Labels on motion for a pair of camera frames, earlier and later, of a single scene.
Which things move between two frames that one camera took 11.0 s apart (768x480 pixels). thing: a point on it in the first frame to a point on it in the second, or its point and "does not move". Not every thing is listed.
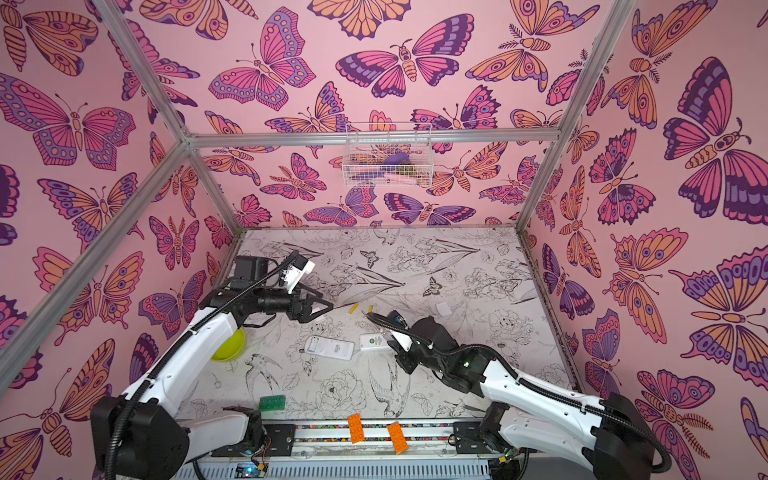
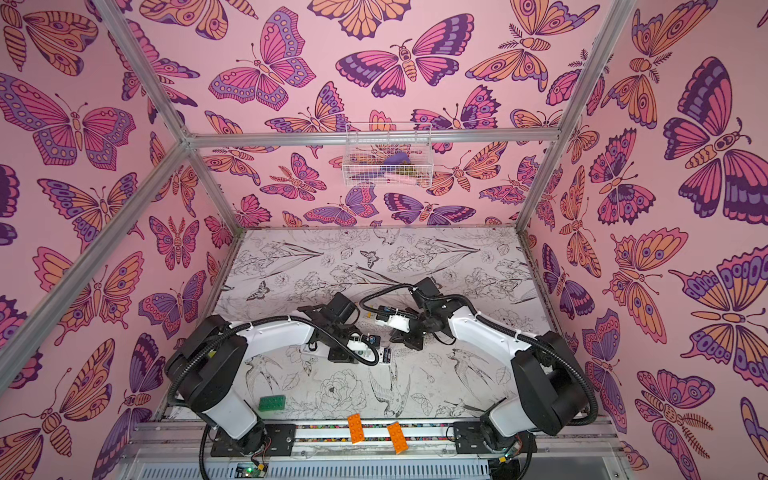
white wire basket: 388,165 does not move
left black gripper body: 274,301 to 341,337
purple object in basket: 400,158 does not move
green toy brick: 272,403 does not move
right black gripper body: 405,355 to 410,336
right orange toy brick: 398,437 does not move
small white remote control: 373,341 to 385,355
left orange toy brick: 356,429 does not move
